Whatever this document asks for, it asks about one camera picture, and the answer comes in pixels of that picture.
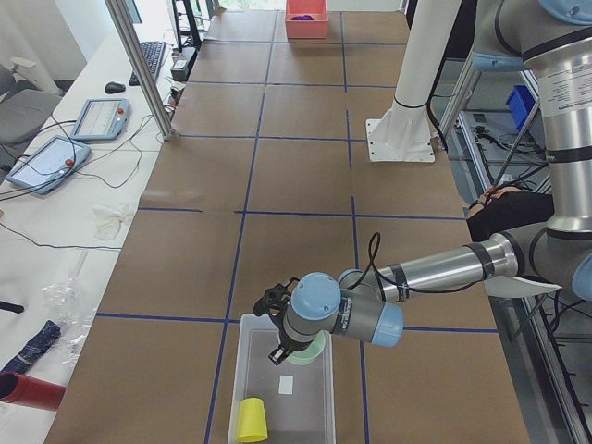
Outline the translucent plastic storage box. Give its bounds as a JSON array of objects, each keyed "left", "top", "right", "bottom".
[{"left": 228, "top": 314, "right": 336, "bottom": 443}]

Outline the red cylindrical tube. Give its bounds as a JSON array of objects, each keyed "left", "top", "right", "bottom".
[{"left": 1, "top": 372, "right": 66, "bottom": 411}]

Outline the clear plastic wrap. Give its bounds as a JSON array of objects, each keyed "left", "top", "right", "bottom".
[{"left": 42, "top": 276, "right": 96, "bottom": 368}]

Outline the teach pendant near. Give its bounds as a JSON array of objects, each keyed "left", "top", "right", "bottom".
[{"left": 6, "top": 136, "right": 91, "bottom": 195}]

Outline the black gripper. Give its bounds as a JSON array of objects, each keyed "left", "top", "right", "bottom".
[{"left": 268, "top": 331, "right": 315, "bottom": 366}]

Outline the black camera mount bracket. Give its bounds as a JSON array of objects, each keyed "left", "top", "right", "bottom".
[{"left": 253, "top": 277, "right": 300, "bottom": 331}]

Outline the yellow plastic cup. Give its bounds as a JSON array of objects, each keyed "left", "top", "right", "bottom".
[{"left": 236, "top": 398, "right": 268, "bottom": 443}]

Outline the aluminium frame post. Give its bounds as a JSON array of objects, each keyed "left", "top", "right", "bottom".
[{"left": 105, "top": 0, "right": 174, "bottom": 141}]

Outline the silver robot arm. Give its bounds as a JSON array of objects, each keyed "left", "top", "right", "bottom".
[{"left": 253, "top": 1, "right": 591, "bottom": 364}]

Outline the blue plastic parts bin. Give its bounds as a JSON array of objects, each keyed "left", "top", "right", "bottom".
[{"left": 505, "top": 85, "right": 536, "bottom": 130}]

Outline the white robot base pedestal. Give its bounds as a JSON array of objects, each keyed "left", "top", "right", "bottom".
[{"left": 366, "top": 0, "right": 462, "bottom": 163}]

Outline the grey office chair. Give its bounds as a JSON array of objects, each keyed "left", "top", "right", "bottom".
[{"left": 1, "top": 65, "right": 61, "bottom": 176}]

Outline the black computer mouse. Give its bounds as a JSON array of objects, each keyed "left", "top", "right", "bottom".
[{"left": 105, "top": 81, "right": 126, "bottom": 94}]

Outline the mint green bowl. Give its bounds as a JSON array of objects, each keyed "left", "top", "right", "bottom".
[{"left": 287, "top": 332, "right": 327, "bottom": 366}]

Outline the teach pendant far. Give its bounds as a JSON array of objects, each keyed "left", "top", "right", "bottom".
[{"left": 70, "top": 98, "right": 130, "bottom": 142}]

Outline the pink plastic bin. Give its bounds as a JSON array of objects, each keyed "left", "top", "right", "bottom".
[{"left": 284, "top": 0, "right": 328, "bottom": 39}]

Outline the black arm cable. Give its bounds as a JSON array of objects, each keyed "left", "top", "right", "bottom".
[{"left": 346, "top": 231, "right": 491, "bottom": 295}]

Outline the teach pendant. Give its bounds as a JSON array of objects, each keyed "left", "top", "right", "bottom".
[
  {"left": 6, "top": 136, "right": 91, "bottom": 195},
  {"left": 70, "top": 98, "right": 130, "bottom": 142}
]

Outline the black keyboard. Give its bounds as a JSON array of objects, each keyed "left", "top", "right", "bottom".
[{"left": 140, "top": 41, "right": 167, "bottom": 80}]

